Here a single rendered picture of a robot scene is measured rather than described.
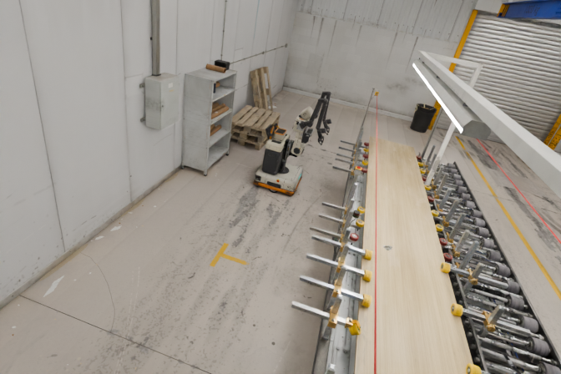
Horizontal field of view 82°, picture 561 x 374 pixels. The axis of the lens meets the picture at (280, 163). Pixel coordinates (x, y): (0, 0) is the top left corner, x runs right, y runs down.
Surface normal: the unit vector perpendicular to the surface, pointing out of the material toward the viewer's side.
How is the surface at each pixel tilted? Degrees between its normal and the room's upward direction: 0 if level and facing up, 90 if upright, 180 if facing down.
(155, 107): 90
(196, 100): 90
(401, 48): 90
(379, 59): 90
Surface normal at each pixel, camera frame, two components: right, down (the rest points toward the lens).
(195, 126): -0.26, 0.40
